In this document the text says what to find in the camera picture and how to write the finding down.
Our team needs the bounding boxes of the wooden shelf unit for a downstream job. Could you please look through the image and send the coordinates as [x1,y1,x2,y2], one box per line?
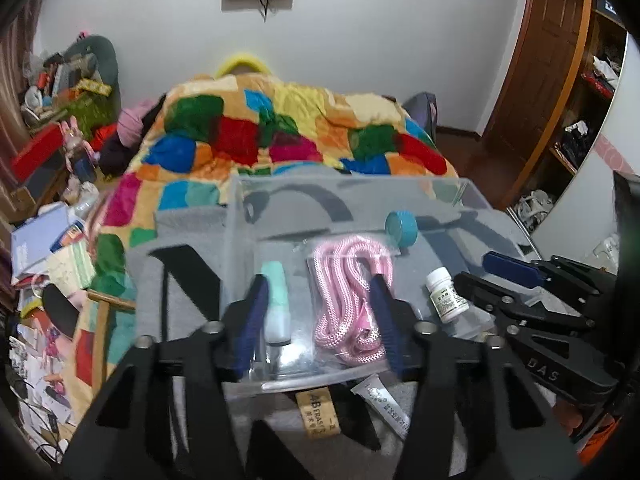
[499,0,627,208]

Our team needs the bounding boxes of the red box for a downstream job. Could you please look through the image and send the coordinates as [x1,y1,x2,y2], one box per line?
[11,122,63,182]

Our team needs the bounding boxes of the pink knit hat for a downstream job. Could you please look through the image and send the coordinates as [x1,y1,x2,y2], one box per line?
[116,100,156,148]

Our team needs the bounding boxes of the clear plastic storage box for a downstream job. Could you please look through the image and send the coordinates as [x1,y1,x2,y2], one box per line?
[222,171,524,396]

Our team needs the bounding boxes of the white pill bottle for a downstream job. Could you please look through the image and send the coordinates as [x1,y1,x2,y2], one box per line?
[426,266,470,324]

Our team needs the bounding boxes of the white blue booklet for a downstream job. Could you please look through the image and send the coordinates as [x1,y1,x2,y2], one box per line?
[11,203,70,285]

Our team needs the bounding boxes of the pink rope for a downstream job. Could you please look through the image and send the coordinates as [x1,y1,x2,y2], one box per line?
[304,234,402,366]

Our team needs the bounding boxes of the mint green bottle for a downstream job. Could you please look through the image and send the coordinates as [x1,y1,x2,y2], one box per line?
[260,260,291,346]

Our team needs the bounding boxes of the pink rabbit toy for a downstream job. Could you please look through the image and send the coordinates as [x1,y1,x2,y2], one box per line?
[60,116,99,183]

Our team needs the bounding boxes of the white shoes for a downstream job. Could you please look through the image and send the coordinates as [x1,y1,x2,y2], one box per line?
[514,190,554,233]

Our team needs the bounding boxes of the colourful patchwork quilt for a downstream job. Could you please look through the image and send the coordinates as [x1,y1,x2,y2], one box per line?
[62,72,459,411]

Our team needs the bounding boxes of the silver white tube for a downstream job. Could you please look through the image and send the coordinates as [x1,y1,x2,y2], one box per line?
[350,373,410,440]

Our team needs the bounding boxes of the striped curtain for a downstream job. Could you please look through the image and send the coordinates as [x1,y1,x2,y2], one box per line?
[0,0,47,162]

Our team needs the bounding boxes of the brown wooden door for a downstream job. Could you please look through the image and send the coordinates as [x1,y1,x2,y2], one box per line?
[483,0,584,186]

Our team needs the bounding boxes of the grey black blanket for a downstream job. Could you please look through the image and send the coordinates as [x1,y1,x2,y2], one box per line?
[127,168,534,479]

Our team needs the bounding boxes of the blue tape roll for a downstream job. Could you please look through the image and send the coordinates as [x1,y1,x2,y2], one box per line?
[385,210,419,249]

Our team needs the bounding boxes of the grey green cushion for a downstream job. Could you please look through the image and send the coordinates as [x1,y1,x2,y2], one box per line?
[63,35,120,108]

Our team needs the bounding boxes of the purple grey backpack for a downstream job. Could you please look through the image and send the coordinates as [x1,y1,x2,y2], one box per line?
[402,92,438,142]

